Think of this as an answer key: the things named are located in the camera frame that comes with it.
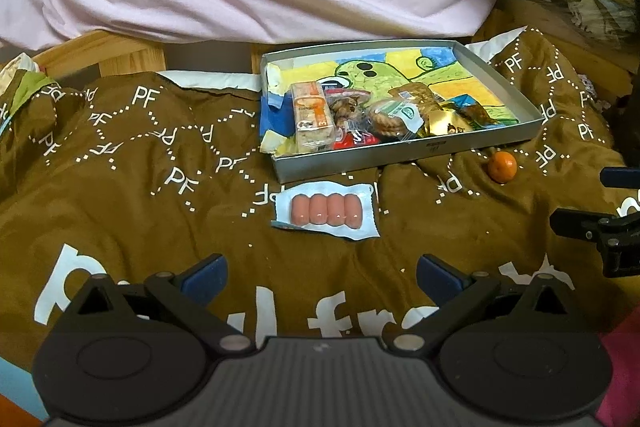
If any small orange tangerine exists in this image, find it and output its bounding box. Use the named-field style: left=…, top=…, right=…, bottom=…
left=487, top=150, right=518, bottom=184

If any grey metal tray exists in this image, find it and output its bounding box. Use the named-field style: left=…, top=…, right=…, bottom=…
left=260, top=39, right=542, bottom=182

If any green label biscuit packet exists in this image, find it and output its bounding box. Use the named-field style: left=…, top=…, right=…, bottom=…
left=366, top=98, right=425, bottom=140

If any pink sausages packet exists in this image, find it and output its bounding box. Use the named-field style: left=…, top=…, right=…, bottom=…
left=271, top=181, right=380, bottom=241

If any white pillow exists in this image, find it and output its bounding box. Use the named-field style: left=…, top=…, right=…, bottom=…
left=160, top=70, right=262, bottom=92

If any brown printed blanket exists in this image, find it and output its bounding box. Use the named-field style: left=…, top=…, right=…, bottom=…
left=0, top=25, right=640, bottom=408

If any quail egg vacuum packet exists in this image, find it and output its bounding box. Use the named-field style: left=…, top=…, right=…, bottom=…
left=324, top=88, right=380, bottom=150

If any wooden bed frame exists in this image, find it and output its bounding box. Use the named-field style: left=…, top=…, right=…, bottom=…
left=34, top=30, right=280, bottom=79

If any orange white bread packet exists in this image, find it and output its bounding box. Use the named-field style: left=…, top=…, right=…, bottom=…
left=291, top=81, right=335, bottom=154

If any crayon dinosaur drawing paper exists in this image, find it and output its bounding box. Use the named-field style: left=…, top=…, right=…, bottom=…
left=259, top=46, right=518, bottom=157

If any yellow snack packet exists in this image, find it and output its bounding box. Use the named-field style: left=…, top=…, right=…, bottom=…
left=449, top=93, right=501, bottom=134

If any gold foil snack packet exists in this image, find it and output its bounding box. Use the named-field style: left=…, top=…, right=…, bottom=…
left=390, top=82, right=474, bottom=138

